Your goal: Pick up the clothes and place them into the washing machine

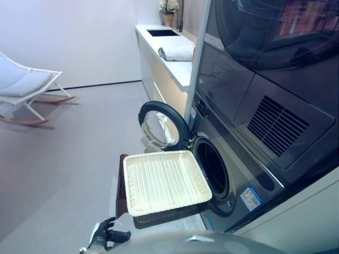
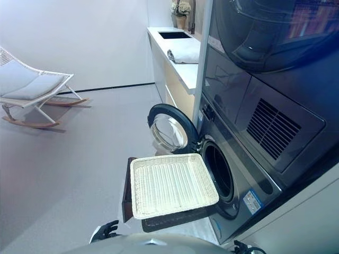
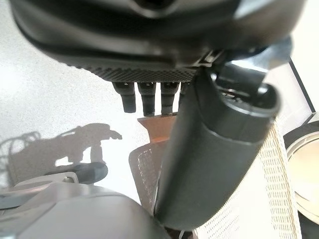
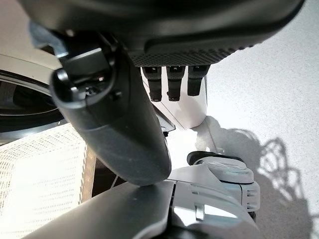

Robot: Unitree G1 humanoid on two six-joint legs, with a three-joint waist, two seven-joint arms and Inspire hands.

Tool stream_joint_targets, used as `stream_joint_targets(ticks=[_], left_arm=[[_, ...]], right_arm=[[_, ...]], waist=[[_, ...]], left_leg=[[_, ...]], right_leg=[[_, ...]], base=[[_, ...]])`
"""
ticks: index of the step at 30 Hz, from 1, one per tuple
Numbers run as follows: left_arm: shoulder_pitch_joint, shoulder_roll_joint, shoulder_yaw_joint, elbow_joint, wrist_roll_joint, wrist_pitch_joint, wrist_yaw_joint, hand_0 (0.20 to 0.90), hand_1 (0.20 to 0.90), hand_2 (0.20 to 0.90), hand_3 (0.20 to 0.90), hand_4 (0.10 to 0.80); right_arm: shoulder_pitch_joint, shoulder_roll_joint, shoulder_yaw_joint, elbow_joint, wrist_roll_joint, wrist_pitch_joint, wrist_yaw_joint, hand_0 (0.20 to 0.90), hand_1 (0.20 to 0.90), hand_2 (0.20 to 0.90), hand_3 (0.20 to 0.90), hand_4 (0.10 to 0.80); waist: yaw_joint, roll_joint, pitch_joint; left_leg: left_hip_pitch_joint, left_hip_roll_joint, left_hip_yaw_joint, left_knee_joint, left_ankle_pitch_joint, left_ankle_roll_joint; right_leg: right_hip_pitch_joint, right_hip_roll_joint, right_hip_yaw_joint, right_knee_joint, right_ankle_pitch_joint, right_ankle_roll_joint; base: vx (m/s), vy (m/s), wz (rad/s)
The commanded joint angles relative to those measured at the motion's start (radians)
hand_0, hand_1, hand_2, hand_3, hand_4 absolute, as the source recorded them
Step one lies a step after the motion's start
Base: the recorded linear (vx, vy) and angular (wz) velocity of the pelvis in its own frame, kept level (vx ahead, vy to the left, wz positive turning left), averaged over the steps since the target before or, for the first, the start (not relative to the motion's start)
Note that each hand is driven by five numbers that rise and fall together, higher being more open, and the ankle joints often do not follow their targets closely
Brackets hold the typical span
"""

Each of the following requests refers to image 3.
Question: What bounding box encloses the round glass washer door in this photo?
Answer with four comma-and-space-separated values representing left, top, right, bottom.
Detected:
283, 123, 319, 226

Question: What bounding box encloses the robot left black hand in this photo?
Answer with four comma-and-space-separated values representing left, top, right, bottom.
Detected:
8, 0, 307, 230

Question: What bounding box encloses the white woven laundry basket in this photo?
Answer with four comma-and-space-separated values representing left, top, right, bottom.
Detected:
129, 119, 301, 239

